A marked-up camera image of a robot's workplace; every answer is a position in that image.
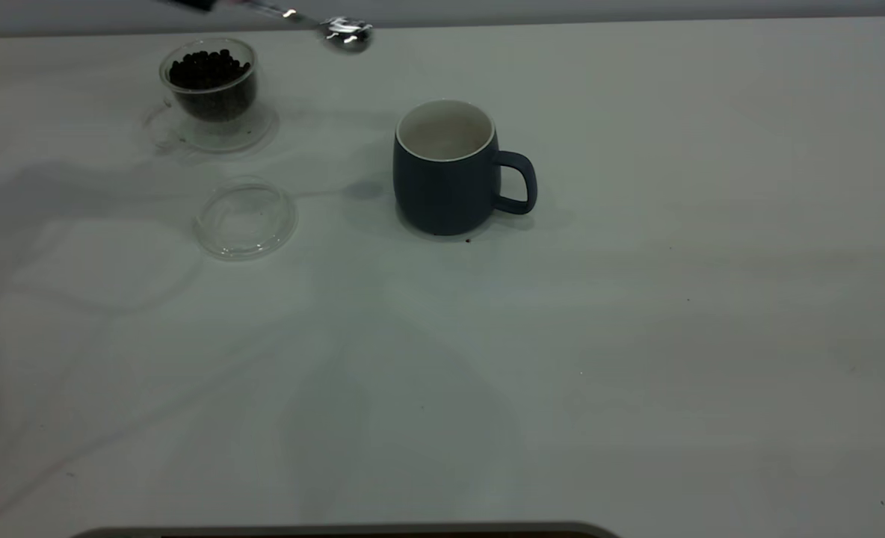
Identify pink handled metal spoon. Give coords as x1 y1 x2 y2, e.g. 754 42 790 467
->
215 0 374 54

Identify dark grey-blue ceramic mug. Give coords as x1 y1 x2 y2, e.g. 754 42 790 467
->
392 99 539 237

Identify dark coffee beans pile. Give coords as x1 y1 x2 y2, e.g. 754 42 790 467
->
169 49 256 122

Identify clear round glass saucer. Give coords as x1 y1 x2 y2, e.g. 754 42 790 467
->
194 179 298 261

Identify clear double-wall glass cup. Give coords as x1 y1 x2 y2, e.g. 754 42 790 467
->
142 37 279 155

